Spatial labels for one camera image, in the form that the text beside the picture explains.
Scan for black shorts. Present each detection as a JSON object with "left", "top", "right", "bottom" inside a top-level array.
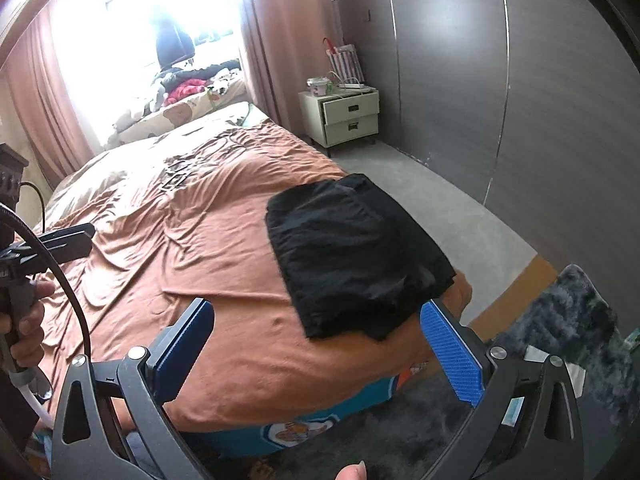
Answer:
[{"left": 265, "top": 174, "right": 456, "bottom": 341}]

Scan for dark grey shaggy rug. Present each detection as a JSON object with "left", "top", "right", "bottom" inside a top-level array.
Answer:
[{"left": 268, "top": 264, "right": 639, "bottom": 479}]

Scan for cartoon print bed base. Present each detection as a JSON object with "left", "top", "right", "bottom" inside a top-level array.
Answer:
[{"left": 181, "top": 361, "right": 428, "bottom": 458}]

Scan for orange-brown bed sheet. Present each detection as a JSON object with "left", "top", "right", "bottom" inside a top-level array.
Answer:
[{"left": 41, "top": 122, "right": 472, "bottom": 432}]

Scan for left pink curtain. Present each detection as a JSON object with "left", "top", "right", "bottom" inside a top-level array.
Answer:
[{"left": 3, "top": 3, "right": 100, "bottom": 188}]

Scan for pink curtain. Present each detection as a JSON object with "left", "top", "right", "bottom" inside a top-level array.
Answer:
[
  {"left": 241, "top": 0, "right": 338, "bottom": 134},
  {"left": 3, "top": 3, "right": 100, "bottom": 188}
]

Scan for black braided cable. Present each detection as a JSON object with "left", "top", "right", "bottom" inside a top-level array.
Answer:
[{"left": 0, "top": 204, "right": 94, "bottom": 361}]

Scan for pile of clothes on windowsill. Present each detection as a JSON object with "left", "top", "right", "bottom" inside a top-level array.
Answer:
[{"left": 143, "top": 58, "right": 247, "bottom": 112}]

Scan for right pink curtain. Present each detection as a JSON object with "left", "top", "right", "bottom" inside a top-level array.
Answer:
[{"left": 241, "top": 0, "right": 338, "bottom": 134}]

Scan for bear print pillow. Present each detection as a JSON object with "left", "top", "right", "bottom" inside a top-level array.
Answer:
[{"left": 106, "top": 72, "right": 248, "bottom": 148}]

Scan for striped bag on nightstand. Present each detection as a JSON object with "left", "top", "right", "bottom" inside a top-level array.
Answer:
[{"left": 323, "top": 37, "right": 366, "bottom": 84}]

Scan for person's left hand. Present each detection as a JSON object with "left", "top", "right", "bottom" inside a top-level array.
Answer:
[{"left": 11, "top": 280, "right": 55, "bottom": 368}]

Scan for beige blanket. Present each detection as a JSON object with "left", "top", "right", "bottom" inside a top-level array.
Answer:
[{"left": 44, "top": 102, "right": 268, "bottom": 226}]

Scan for cream nightstand with drawers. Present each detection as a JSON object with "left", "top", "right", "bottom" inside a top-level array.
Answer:
[{"left": 298, "top": 87, "right": 380, "bottom": 151}]

